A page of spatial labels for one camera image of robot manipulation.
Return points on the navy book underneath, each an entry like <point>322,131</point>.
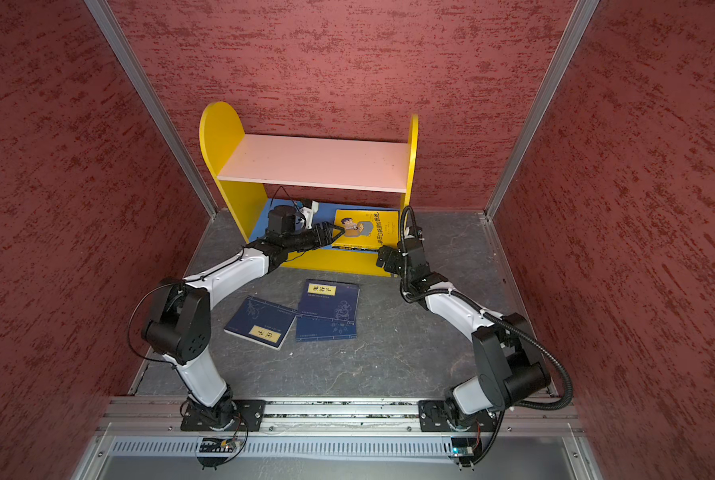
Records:
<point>313,328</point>

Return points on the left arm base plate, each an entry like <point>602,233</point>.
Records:
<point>227,415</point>

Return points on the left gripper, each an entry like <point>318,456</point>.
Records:
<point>326,240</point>

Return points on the left circuit board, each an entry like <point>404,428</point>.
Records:
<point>218,446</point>

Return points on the yellow cartoon cover book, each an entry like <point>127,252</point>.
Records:
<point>367,230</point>

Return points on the navy book with label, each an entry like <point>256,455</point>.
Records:
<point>329,299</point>

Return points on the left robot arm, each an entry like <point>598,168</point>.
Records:
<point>178,326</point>

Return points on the aluminium corner post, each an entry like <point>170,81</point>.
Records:
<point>111,30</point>
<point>574,31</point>

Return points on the small navy book left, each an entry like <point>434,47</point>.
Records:
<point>262,322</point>

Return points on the right aluminium corner post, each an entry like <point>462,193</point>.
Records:
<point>574,31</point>

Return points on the aluminium mounting rail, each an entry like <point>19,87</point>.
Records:
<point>326,416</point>

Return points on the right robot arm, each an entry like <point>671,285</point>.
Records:
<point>510,367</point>

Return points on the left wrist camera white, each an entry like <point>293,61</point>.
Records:
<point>308,210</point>

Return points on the circuit board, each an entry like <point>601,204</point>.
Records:
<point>465,447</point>
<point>218,446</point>

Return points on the left aluminium corner post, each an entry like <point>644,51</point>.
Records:
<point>111,30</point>

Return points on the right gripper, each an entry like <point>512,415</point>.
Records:
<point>392,254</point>

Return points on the right circuit board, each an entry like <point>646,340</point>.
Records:
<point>465,447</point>

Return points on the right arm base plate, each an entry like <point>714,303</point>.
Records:
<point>443,416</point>

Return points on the yellow pink blue bookshelf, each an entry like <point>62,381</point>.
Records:
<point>242,164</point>

